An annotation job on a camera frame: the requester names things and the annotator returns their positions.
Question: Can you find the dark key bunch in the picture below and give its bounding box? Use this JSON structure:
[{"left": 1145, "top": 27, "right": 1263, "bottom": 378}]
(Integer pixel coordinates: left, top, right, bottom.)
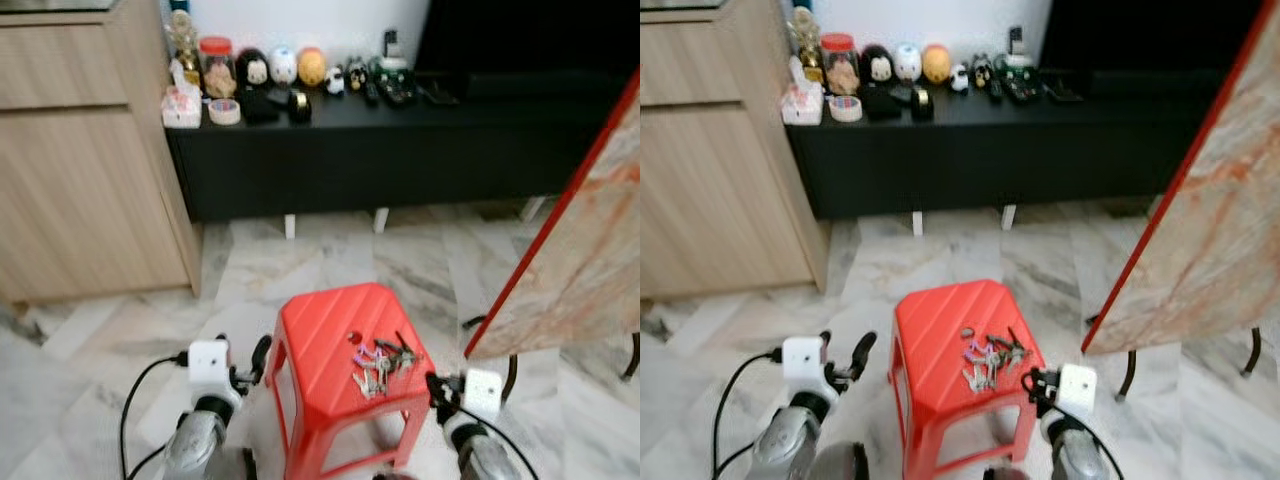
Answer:
[
  {"left": 995, "top": 327, "right": 1032, "bottom": 367},
  {"left": 385, "top": 332, "right": 424, "bottom": 374}
]

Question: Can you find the silver key bunch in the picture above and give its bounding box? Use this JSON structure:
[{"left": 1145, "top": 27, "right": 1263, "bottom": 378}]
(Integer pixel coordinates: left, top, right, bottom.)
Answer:
[
  {"left": 352, "top": 368, "right": 394, "bottom": 400},
  {"left": 961, "top": 364, "right": 1002, "bottom": 394}
]

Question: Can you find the red plastic stool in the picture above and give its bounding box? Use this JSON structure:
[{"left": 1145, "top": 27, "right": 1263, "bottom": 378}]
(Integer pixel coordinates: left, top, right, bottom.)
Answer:
[
  {"left": 264, "top": 282, "right": 439, "bottom": 480},
  {"left": 887, "top": 279, "right": 1047, "bottom": 480}
]

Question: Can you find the light wooden cabinet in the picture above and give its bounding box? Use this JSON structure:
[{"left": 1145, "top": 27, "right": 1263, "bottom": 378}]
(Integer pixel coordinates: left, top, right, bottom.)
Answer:
[
  {"left": 640, "top": 0, "right": 831, "bottom": 301},
  {"left": 0, "top": 0, "right": 203, "bottom": 306}
]

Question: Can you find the black low console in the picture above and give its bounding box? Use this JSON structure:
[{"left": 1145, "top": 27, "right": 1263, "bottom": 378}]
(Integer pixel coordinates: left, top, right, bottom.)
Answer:
[
  {"left": 785, "top": 70, "right": 1246, "bottom": 236},
  {"left": 164, "top": 72, "right": 641, "bottom": 241}
]

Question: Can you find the pink white tissue box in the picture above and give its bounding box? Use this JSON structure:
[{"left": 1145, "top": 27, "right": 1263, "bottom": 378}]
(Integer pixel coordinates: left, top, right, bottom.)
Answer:
[
  {"left": 161, "top": 84, "right": 204, "bottom": 130},
  {"left": 781, "top": 81, "right": 826, "bottom": 127}
]

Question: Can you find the black pouch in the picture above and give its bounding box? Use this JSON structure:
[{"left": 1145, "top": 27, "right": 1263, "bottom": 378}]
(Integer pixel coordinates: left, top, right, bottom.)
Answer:
[
  {"left": 861, "top": 84, "right": 905, "bottom": 124},
  {"left": 239, "top": 87, "right": 282, "bottom": 127}
]

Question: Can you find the clear jar with red lid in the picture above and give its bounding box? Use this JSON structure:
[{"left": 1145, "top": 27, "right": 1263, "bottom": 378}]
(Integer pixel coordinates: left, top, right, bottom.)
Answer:
[
  {"left": 197, "top": 36, "right": 239, "bottom": 100},
  {"left": 820, "top": 32, "right": 862, "bottom": 97}
]

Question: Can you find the black white round doll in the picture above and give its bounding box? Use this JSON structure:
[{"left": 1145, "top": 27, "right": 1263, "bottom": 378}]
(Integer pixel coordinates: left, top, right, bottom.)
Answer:
[
  {"left": 859, "top": 43, "right": 897, "bottom": 88},
  {"left": 235, "top": 47, "right": 272, "bottom": 92}
]

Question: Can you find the white egg figure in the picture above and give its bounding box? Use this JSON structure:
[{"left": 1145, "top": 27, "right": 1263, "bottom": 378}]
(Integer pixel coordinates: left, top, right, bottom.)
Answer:
[
  {"left": 892, "top": 42, "right": 923, "bottom": 84},
  {"left": 268, "top": 45, "right": 299, "bottom": 87}
]

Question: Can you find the yellow egg figure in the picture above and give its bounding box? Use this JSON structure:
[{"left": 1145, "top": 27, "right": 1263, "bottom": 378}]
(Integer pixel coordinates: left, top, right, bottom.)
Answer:
[
  {"left": 920, "top": 42, "right": 953, "bottom": 86},
  {"left": 296, "top": 46, "right": 328, "bottom": 88}
]

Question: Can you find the golden figurine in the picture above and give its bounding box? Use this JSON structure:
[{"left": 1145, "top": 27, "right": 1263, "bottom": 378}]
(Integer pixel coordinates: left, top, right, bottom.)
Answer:
[
  {"left": 789, "top": 7, "right": 824, "bottom": 83},
  {"left": 167, "top": 9, "right": 202, "bottom": 87}
]

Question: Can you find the black television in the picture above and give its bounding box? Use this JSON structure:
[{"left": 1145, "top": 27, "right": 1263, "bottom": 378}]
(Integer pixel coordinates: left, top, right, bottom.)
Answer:
[
  {"left": 1038, "top": 0, "right": 1267, "bottom": 79},
  {"left": 414, "top": 0, "right": 641, "bottom": 101}
]

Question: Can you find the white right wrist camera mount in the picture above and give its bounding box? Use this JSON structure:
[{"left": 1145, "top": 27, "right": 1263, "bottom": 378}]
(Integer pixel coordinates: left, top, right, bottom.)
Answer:
[
  {"left": 1057, "top": 362, "right": 1099, "bottom": 417},
  {"left": 461, "top": 369, "right": 504, "bottom": 422}
]

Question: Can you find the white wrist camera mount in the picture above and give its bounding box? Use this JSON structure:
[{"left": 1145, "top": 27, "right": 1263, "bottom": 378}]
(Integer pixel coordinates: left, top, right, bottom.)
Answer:
[
  {"left": 461, "top": 369, "right": 504, "bottom": 422},
  {"left": 781, "top": 336, "right": 834, "bottom": 400},
  {"left": 187, "top": 339, "right": 242, "bottom": 404},
  {"left": 1057, "top": 362, "right": 1099, "bottom": 417}
]

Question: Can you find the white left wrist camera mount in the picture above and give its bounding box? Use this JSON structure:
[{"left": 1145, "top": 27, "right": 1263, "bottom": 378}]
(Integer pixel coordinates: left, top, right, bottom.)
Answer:
[
  {"left": 781, "top": 336, "right": 834, "bottom": 400},
  {"left": 187, "top": 339, "right": 242, "bottom": 404}
]

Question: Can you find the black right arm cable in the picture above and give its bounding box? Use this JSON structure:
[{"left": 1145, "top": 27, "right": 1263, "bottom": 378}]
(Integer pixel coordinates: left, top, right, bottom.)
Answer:
[
  {"left": 1030, "top": 395, "right": 1128, "bottom": 480},
  {"left": 452, "top": 403, "right": 542, "bottom": 480}
]

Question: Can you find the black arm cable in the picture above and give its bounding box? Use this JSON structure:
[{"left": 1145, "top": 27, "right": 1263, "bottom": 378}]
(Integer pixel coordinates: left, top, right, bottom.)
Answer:
[
  {"left": 452, "top": 403, "right": 542, "bottom": 480},
  {"left": 119, "top": 351, "right": 192, "bottom": 480},
  {"left": 1030, "top": 395, "right": 1128, "bottom": 480},
  {"left": 711, "top": 349, "right": 786, "bottom": 480}
]

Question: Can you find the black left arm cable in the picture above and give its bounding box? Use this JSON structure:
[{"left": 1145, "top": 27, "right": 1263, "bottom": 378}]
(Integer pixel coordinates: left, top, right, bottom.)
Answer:
[
  {"left": 119, "top": 351, "right": 192, "bottom": 480},
  {"left": 711, "top": 349, "right": 786, "bottom": 480}
]

